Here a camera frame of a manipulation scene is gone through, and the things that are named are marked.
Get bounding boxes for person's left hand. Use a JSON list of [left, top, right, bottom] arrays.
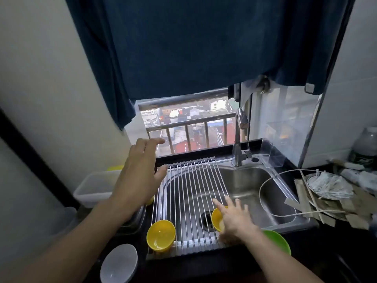
[[110, 138, 168, 219]]

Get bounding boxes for clear plastic jug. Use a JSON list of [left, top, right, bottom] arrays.
[[50, 206, 78, 233]]

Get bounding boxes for person's right hand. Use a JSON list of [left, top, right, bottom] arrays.
[[212, 196, 261, 244]]

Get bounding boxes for dark blue curtain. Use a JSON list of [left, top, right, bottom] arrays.
[[64, 0, 356, 130]]

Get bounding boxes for green bowl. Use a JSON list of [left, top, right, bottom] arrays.
[[262, 230, 292, 256]]

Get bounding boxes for metal window frame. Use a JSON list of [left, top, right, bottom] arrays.
[[135, 76, 324, 169]]

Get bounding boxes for white plastic tube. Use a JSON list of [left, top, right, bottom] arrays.
[[327, 158, 365, 171]]

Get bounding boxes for yellow bowl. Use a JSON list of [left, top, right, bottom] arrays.
[[146, 220, 176, 253], [210, 205, 229, 233]]

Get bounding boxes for white plate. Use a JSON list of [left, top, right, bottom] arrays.
[[306, 173, 354, 201]]

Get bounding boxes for person's left forearm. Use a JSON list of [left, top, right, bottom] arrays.
[[16, 198, 139, 283]]

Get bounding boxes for white bowl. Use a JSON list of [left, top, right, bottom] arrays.
[[100, 244, 138, 283]]

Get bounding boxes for roll-up steel drying rack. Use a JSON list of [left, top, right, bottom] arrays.
[[146, 157, 233, 261]]

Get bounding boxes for sink drain strainer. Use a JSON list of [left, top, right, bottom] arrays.
[[199, 211, 216, 232]]

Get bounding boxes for stainless steel sink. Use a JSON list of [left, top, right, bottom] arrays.
[[152, 157, 320, 260]]

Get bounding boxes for chrome faucet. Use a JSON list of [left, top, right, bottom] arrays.
[[232, 108, 253, 167]]

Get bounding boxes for metal balcony railing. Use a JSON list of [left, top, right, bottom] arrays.
[[146, 112, 237, 155]]

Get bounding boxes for brown cardboard pieces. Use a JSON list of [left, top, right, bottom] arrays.
[[284, 173, 377, 230]]

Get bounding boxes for clear acrylic box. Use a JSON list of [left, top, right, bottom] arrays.
[[260, 120, 298, 168]]

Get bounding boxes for white cord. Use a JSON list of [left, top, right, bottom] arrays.
[[259, 169, 348, 218]]

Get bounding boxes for thin wooden stick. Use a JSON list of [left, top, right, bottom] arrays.
[[300, 170, 325, 225]]

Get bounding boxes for person's right forearm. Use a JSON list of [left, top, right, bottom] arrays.
[[243, 228, 324, 283]]

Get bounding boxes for white plastic bag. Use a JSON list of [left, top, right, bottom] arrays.
[[339, 168, 377, 194]]

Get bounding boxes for clear plastic bottle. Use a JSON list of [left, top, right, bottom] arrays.
[[348, 127, 377, 171]]

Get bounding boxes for clear lidded plastic container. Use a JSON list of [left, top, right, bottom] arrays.
[[73, 170, 123, 208]]

